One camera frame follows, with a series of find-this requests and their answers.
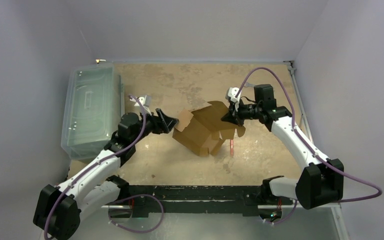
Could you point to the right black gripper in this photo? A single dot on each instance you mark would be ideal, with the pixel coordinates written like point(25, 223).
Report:
point(236, 112)

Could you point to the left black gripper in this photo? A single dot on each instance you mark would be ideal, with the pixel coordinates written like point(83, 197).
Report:
point(162, 124)

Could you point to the brown cardboard box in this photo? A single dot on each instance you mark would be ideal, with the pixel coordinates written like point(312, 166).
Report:
point(202, 130)

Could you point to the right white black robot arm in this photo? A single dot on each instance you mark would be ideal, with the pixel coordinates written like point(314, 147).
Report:
point(318, 183)

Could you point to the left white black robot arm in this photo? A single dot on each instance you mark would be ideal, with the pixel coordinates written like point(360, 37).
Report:
point(61, 208)

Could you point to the silver open-end wrench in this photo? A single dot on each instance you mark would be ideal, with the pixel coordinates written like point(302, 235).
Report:
point(249, 85)

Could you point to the clear plastic storage bin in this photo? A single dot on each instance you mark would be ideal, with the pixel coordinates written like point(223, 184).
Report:
point(93, 109)

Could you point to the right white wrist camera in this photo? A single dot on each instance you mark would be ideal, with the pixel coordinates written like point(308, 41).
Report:
point(233, 95)

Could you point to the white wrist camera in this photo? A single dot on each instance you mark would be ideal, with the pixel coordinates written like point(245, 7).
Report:
point(142, 103)
point(233, 95)

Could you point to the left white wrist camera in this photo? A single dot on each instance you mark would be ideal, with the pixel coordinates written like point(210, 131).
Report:
point(142, 103)

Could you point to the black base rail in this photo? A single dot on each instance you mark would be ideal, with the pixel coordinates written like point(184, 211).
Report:
point(187, 199)

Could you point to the aluminium frame rail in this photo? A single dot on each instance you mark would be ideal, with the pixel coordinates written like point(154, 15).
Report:
point(212, 220)

